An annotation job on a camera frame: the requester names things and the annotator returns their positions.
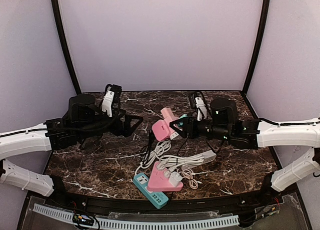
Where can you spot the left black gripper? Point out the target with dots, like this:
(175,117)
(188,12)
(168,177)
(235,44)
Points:
(123,125)

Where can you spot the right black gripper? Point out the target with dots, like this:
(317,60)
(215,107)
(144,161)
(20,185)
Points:
(190,127)

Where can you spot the pink cube socket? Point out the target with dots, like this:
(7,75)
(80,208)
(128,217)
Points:
(161,130)

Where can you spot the teal charger plug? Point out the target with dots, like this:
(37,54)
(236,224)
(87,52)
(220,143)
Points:
(182,117)

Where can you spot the light pink charger block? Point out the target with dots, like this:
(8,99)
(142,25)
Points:
(167,113)

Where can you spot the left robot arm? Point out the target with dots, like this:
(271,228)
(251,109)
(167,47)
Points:
(84,119)

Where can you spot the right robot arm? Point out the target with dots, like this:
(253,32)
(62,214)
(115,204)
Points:
(258,133)

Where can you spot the white cube socket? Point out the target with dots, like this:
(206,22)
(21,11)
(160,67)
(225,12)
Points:
(174,136)

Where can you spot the white power strip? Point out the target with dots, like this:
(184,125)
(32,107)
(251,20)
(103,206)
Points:
(199,159)

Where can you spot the white usb charger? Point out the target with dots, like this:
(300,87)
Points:
(175,179)

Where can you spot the pink triangular power strip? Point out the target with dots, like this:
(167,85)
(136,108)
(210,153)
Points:
(158,181)

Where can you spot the teal power strip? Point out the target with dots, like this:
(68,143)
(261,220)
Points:
(157,199)

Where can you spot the left circuit board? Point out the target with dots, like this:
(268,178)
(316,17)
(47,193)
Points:
(82,219)

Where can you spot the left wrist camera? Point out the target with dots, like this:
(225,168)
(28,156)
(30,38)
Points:
(112,95)

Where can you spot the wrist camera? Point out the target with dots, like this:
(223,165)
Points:
(198,103)
(112,95)

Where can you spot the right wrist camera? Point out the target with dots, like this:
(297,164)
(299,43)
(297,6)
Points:
(198,103)

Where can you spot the left black frame post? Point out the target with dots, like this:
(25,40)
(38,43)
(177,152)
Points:
(64,46)

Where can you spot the black frame post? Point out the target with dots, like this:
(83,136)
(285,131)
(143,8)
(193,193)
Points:
(64,46)
(257,46)

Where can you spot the right black frame post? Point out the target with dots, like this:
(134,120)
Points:
(257,46)

